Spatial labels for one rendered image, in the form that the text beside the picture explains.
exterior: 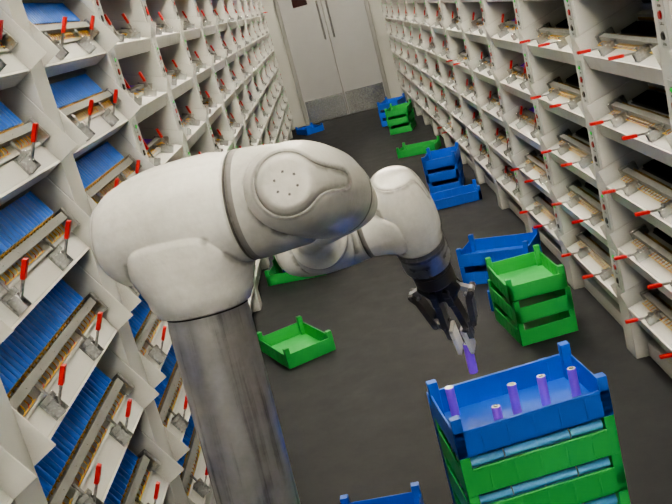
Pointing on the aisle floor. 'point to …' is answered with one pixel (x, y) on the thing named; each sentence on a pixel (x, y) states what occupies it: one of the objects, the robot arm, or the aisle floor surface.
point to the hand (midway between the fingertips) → (462, 337)
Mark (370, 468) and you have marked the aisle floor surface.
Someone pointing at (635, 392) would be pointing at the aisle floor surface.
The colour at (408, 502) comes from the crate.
